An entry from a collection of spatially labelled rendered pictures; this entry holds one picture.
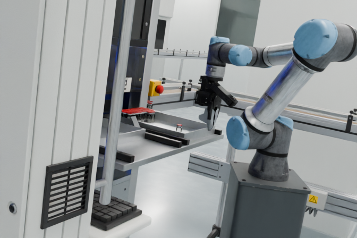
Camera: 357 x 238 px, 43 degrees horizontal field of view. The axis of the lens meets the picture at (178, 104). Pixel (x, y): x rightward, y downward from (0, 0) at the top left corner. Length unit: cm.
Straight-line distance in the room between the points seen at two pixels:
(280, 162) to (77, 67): 103
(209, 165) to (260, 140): 123
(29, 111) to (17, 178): 12
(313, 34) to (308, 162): 190
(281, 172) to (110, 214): 78
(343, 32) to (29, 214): 98
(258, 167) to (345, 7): 166
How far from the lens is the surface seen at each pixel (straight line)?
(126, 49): 93
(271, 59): 168
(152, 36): 201
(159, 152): 145
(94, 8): 83
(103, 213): 109
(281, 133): 165
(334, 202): 258
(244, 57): 164
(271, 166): 167
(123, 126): 165
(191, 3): 1089
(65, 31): 79
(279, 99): 147
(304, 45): 137
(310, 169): 319
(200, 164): 279
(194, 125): 188
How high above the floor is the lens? 126
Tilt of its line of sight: 9 degrees down
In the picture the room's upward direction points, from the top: 8 degrees clockwise
